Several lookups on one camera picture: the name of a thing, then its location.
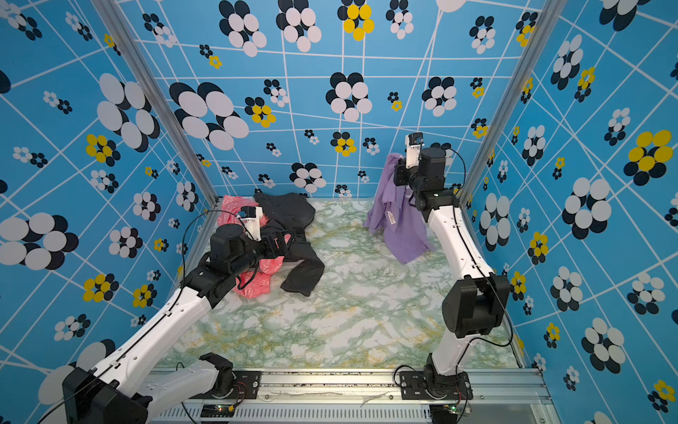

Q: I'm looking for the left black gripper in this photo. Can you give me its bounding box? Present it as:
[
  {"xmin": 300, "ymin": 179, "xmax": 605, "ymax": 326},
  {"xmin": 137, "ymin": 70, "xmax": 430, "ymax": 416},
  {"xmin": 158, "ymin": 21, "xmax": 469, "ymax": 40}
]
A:
[{"xmin": 231, "ymin": 227, "xmax": 295, "ymax": 278}]

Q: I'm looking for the purple printed cloth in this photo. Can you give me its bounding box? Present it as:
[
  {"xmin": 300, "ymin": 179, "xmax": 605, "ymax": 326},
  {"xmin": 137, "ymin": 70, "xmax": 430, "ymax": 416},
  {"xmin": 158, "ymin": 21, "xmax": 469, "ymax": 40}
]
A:
[{"xmin": 363, "ymin": 153, "xmax": 435, "ymax": 264}]

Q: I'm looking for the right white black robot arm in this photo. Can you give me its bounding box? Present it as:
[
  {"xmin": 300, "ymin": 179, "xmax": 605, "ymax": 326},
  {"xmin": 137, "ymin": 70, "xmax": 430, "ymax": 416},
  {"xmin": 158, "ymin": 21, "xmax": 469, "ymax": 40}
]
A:
[{"xmin": 394, "ymin": 145, "xmax": 510, "ymax": 400}]

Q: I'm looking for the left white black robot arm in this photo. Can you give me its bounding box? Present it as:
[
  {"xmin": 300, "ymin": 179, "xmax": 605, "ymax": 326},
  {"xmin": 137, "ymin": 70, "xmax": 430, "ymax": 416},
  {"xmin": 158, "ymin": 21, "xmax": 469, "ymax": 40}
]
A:
[{"xmin": 41, "ymin": 224, "xmax": 296, "ymax": 423}]

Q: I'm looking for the black cloth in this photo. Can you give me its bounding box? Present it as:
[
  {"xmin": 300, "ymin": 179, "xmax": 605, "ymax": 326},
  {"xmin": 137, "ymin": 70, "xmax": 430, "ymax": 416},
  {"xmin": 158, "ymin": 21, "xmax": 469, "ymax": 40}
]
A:
[{"xmin": 254, "ymin": 193, "xmax": 325, "ymax": 297}]

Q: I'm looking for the pink patterned cloth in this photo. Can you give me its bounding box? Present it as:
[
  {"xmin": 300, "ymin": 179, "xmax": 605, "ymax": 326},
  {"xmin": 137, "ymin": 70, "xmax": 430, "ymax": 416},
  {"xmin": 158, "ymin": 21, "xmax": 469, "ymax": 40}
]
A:
[{"xmin": 217, "ymin": 196, "xmax": 284, "ymax": 299}]

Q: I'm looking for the left small circuit board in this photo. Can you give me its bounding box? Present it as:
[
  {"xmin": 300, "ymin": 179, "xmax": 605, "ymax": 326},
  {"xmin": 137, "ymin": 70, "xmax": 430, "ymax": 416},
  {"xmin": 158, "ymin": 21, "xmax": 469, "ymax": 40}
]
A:
[{"xmin": 200, "ymin": 404, "xmax": 236, "ymax": 420}]

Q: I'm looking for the small circuit board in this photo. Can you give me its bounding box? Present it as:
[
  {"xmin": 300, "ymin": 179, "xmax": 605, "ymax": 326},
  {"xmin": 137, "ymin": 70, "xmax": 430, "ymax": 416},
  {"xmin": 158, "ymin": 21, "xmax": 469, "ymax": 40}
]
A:
[
  {"xmin": 200, "ymin": 404, "xmax": 236, "ymax": 420},
  {"xmin": 429, "ymin": 405, "xmax": 458, "ymax": 424}
]

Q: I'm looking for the right small circuit board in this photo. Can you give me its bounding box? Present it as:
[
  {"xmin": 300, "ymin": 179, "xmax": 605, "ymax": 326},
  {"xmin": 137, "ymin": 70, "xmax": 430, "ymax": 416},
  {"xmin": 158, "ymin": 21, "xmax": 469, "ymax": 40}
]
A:
[{"xmin": 429, "ymin": 405, "xmax": 458, "ymax": 424}]

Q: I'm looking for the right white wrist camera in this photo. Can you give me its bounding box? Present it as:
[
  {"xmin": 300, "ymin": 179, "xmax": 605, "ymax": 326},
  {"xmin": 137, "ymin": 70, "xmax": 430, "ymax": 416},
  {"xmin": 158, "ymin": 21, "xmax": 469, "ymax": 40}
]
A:
[{"xmin": 405, "ymin": 132, "xmax": 424, "ymax": 169}]

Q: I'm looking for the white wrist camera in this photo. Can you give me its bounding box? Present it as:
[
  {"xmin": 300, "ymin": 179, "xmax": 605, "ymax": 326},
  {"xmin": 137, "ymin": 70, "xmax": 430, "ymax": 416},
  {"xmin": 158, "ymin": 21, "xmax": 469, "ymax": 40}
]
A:
[
  {"xmin": 405, "ymin": 132, "xmax": 424, "ymax": 169},
  {"xmin": 238, "ymin": 206, "xmax": 263, "ymax": 241}
]

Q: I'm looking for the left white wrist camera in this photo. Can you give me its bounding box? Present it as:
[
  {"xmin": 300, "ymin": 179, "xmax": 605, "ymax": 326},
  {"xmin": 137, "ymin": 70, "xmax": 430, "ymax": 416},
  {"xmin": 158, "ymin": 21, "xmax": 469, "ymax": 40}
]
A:
[{"xmin": 238, "ymin": 206, "xmax": 263, "ymax": 241}]

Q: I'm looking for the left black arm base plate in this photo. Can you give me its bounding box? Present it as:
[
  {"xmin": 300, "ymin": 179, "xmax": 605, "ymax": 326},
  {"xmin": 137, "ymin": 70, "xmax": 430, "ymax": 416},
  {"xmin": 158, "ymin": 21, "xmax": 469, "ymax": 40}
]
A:
[{"xmin": 191, "ymin": 370, "xmax": 262, "ymax": 400}]

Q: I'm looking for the aluminium front frame rail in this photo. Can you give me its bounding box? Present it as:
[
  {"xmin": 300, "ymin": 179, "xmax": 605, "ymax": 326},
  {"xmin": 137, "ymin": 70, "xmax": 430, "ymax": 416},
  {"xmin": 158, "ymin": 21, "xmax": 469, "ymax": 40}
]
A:
[{"xmin": 147, "ymin": 367, "xmax": 560, "ymax": 423}]

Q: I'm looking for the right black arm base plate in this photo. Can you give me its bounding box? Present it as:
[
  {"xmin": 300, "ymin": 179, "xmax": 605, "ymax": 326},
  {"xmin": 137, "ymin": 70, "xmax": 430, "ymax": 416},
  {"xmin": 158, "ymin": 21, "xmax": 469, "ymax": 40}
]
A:
[{"xmin": 395, "ymin": 370, "xmax": 474, "ymax": 403}]

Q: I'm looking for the right aluminium corner post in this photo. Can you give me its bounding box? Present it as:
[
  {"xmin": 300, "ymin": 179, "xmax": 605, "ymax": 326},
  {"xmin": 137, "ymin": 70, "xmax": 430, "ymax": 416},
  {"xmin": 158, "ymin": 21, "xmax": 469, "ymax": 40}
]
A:
[{"xmin": 458, "ymin": 0, "xmax": 567, "ymax": 204}]

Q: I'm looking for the aluminium corner post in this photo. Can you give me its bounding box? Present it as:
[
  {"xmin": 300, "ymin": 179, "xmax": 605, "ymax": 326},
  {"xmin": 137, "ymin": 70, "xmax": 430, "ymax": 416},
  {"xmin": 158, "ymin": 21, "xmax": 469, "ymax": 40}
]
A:
[
  {"xmin": 93, "ymin": 1, "xmax": 219, "ymax": 207},
  {"xmin": 458, "ymin": 0, "xmax": 567, "ymax": 204}
]

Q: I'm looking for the left aluminium corner post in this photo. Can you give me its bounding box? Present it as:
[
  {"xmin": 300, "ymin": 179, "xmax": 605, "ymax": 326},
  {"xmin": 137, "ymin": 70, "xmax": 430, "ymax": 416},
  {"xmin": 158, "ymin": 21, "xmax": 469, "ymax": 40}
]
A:
[{"xmin": 93, "ymin": 1, "xmax": 219, "ymax": 207}]

